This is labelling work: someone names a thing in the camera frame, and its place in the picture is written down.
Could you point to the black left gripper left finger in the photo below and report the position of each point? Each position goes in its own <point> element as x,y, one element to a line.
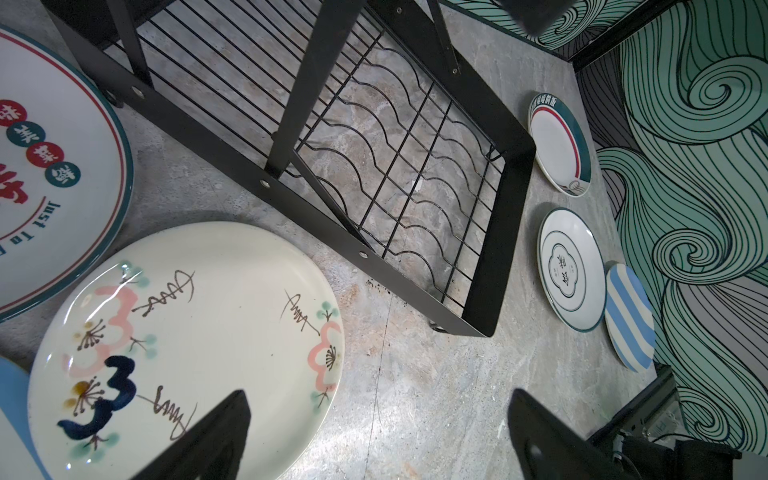
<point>212,449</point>

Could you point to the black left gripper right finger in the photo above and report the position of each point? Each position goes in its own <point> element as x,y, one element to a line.
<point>548,449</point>

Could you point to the blue striped plate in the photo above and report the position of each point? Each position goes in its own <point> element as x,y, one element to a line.
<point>19,459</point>
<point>629,318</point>

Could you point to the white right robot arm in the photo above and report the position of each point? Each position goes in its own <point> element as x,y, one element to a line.
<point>687,459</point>

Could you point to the cream floral painted plate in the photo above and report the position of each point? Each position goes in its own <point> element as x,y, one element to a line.
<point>162,332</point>

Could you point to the white plate green red rim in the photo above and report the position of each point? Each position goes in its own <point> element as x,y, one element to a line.
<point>562,152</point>

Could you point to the white plate red Chinese characters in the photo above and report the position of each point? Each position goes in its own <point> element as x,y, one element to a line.
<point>67,173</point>

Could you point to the black wire dish rack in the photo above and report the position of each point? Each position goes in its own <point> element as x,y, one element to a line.
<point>357,120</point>

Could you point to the black corner frame post right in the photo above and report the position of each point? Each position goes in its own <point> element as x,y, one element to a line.
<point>619,32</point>

